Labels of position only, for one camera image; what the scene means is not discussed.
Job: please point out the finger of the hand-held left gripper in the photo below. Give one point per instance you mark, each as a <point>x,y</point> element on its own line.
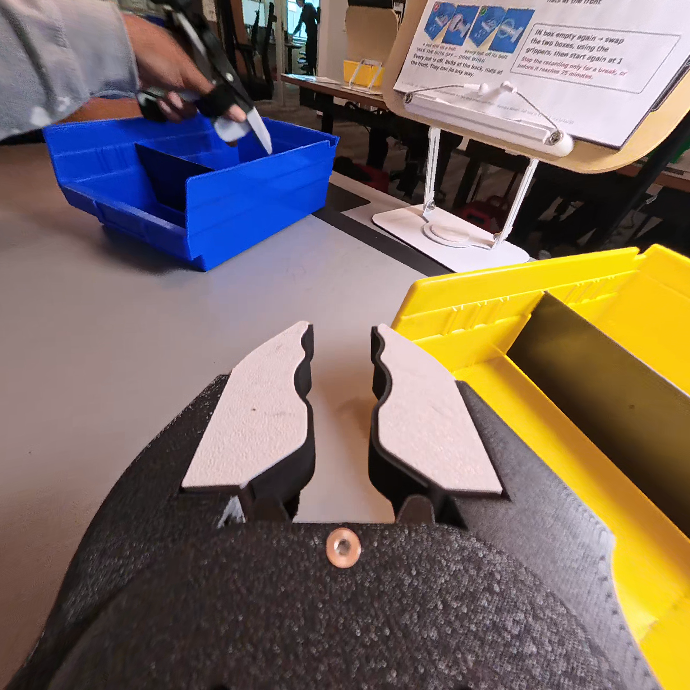
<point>260,129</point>
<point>232,129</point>

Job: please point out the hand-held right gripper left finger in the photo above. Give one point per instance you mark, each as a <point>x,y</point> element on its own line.
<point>253,426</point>

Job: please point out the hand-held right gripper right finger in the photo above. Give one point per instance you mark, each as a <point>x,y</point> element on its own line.
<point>431,431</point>

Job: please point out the blue storage bin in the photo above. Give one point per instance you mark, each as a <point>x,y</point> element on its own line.
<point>242,205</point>

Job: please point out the yellow storage bin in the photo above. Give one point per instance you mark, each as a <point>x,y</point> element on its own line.
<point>485,318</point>

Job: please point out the person's left forearm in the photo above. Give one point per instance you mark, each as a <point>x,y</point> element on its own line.
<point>54,54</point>

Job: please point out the person's left hand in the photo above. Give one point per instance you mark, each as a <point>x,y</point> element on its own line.
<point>167,64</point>

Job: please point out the office desk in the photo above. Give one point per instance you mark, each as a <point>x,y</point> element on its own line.
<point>323,83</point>

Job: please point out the small yellow bin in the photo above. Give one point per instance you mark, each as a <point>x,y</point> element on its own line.
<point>356,73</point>

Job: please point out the black panel wooden stand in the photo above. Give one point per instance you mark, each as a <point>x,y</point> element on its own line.
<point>372,32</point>

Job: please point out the black bin divider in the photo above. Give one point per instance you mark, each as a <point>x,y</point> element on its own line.
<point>609,404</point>

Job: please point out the white stand base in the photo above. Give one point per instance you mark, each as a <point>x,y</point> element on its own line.
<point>409,232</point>

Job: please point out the red bag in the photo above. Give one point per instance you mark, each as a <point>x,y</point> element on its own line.
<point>480,215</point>

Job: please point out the printed instruction sheet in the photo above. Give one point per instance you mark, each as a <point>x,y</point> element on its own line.
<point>539,81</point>

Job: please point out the beige panel stand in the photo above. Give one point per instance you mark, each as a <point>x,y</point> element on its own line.
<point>593,156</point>

